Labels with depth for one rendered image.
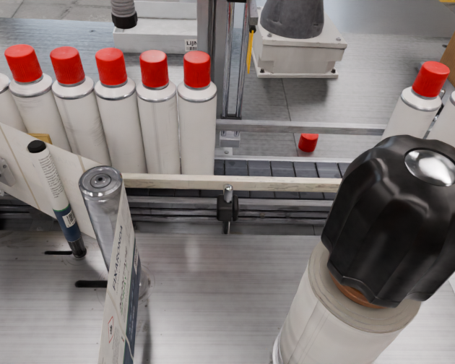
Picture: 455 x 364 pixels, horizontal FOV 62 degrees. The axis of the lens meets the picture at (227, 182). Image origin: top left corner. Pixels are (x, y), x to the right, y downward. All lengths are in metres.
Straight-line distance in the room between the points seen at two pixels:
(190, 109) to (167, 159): 0.09
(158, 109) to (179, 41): 0.54
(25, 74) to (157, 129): 0.17
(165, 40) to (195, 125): 0.53
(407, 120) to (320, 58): 0.44
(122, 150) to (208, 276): 0.21
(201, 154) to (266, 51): 0.43
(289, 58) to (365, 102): 0.20
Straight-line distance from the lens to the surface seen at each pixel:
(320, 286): 0.30
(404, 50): 1.22
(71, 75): 0.51
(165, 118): 0.51
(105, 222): 0.37
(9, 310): 0.53
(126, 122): 0.52
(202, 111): 0.50
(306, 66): 0.96
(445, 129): 0.61
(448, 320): 0.56
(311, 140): 0.74
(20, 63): 0.52
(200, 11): 0.59
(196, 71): 0.48
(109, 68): 0.49
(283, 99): 0.89
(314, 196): 0.61
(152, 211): 0.60
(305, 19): 0.93
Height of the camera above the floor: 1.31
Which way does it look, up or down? 46 degrees down
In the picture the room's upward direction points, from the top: 4 degrees clockwise
